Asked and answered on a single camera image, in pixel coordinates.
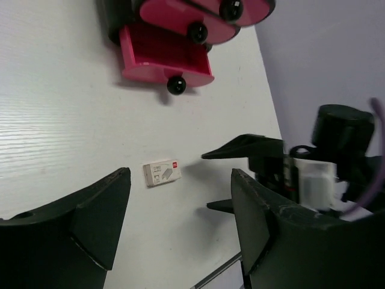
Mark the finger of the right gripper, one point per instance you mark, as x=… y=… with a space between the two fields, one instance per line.
x=225 y=206

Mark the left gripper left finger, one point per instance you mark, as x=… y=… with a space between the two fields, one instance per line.
x=68 y=243

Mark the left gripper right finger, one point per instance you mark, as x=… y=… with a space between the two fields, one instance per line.
x=285 y=245

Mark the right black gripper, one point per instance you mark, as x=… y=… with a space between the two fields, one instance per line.
x=341 y=135

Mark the white staples box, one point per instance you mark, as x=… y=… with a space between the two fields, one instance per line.
x=161 y=172

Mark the pink drawer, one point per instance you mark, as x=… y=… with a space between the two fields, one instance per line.
x=186 y=19
x=241 y=13
x=152 y=54

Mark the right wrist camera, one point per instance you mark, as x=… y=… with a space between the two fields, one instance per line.
x=317 y=184

